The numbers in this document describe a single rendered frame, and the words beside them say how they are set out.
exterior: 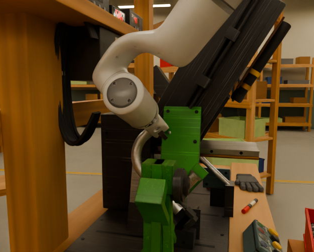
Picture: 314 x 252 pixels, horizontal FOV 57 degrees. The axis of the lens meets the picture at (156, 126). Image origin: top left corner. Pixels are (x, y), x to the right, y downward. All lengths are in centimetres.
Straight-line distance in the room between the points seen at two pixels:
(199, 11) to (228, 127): 323
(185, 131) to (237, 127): 277
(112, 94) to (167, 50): 13
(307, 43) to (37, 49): 1000
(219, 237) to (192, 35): 60
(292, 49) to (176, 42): 985
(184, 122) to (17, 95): 46
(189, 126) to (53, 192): 42
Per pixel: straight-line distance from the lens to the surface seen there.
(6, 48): 80
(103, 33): 88
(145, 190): 58
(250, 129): 347
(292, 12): 1052
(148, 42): 56
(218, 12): 53
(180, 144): 87
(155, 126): 71
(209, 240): 90
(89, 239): 91
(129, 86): 56
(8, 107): 80
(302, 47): 1044
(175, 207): 84
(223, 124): 376
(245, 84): 106
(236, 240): 91
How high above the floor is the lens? 133
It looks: 8 degrees down
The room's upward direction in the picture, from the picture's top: straight up
